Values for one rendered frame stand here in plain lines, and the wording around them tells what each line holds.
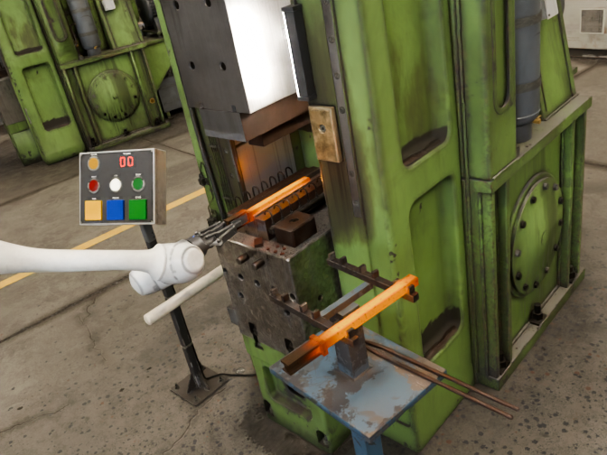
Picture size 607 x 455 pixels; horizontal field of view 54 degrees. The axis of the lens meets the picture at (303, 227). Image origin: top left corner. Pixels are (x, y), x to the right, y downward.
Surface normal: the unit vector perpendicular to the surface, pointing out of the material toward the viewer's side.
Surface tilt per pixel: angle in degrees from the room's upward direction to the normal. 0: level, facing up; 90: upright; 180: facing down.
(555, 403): 0
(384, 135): 89
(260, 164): 90
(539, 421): 0
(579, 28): 90
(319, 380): 0
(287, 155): 90
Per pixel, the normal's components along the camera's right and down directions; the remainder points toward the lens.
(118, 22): 0.50, 0.13
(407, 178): 0.73, 0.20
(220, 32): -0.66, 0.45
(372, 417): -0.18, -0.87
